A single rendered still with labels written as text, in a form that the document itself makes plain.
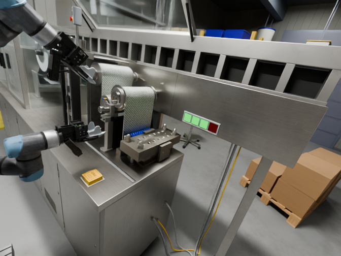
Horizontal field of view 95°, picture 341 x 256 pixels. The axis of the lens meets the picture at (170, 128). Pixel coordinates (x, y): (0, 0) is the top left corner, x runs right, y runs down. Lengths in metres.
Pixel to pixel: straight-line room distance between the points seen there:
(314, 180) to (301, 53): 1.68
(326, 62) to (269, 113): 0.26
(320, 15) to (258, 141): 6.39
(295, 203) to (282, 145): 1.64
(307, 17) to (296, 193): 5.76
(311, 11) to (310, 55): 6.33
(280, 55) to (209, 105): 0.39
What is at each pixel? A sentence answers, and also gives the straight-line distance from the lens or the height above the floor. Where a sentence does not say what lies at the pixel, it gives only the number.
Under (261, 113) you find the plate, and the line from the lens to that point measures 0.88.
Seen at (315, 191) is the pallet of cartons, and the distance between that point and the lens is 2.37.
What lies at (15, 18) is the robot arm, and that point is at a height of 1.53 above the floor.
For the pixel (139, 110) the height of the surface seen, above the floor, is 1.18.
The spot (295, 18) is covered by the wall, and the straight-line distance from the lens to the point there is 7.24.
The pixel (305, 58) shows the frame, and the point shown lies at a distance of 0.88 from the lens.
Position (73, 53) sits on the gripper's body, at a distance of 0.77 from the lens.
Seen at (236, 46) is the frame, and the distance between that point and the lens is 0.93.
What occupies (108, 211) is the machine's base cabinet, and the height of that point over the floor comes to 0.83.
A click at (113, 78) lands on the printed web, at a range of 1.14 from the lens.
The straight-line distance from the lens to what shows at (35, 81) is 1.82.
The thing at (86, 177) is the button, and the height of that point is 0.92.
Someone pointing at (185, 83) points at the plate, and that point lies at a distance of 1.03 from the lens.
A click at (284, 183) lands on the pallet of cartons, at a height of 0.42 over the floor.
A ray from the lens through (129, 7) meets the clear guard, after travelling 1.33.
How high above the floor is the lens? 1.49
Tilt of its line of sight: 22 degrees down
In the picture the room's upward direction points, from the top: 11 degrees clockwise
